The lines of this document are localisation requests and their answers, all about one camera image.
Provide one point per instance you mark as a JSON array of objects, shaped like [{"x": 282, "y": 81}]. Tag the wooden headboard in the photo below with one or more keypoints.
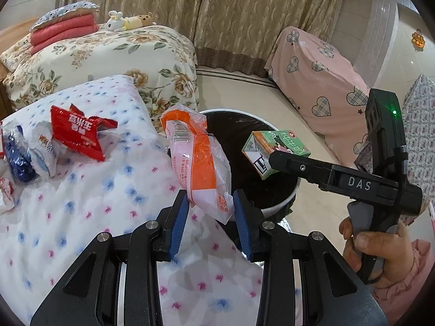
[{"x": 13, "y": 29}]

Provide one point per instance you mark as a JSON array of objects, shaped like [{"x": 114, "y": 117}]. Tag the green milk carton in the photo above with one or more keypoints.
[{"x": 272, "y": 142}]

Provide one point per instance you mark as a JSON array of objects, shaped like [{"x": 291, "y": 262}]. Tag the pink folded blanket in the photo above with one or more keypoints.
[{"x": 64, "y": 30}]

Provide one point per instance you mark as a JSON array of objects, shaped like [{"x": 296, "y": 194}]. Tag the small-flower cloth cover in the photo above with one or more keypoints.
[{"x": 421, "y": 119}]

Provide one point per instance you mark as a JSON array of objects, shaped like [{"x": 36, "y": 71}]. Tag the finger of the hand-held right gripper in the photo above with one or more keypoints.
[{"x": 295, "y": 166}]

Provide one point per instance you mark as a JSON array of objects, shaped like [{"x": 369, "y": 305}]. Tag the blue dotted pillow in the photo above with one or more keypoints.
[{"x": 68, "y": 10}]

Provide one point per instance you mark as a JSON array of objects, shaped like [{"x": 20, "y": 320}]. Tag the floral rose quilt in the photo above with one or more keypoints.
[{"x": 102, "y": 57}]

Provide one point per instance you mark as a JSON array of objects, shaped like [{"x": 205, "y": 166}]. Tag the orange wall decoration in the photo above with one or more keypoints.
[{"x": 419, "y": 40}]

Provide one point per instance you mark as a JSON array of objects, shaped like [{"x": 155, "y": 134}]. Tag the black white-rimmed trash bin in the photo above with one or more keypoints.
[{"x": 258, "y": 193}]

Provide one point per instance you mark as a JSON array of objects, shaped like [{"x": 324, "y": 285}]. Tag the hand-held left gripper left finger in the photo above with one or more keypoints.
[{"x": 180, "y": 224}]

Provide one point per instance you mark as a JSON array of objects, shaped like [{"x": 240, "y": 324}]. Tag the pink heart-print furniture cover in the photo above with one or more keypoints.
[{"x": 316, "y": 74}]

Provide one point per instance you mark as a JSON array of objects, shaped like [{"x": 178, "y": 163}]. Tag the red white wrapper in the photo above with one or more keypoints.
[{"x": 6, "y": 190}]

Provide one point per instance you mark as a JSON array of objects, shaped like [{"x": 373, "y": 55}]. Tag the yellow spotted plush toy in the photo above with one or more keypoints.
[{"x": 139, "y": 20}]

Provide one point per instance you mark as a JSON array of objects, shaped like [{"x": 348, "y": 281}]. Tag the dark blue plastic packet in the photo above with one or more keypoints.
[{"x": 17, "y": 159}]

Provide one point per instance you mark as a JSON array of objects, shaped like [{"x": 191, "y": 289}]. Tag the beige patterned curtain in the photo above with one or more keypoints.
[{"x": 221, "y": 17}]

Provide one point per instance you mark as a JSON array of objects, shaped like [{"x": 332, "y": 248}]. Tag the person's right forearm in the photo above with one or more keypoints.
[{"x": 419, "y": 278}]

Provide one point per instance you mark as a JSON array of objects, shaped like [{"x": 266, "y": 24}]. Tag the orange white plastic bag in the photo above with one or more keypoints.
[{"x": 200, "y": 163}]

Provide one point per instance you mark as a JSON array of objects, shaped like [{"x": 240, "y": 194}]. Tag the person's right hand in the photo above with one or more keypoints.
[{"x": 390, "y": 254}]

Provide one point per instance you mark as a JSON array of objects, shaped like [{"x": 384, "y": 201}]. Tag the red snack packet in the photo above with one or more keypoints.
[{"x": 74, "y": 132}]

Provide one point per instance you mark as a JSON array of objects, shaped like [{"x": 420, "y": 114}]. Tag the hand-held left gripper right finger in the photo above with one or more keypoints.
[{"x": 243, "y": 224}]

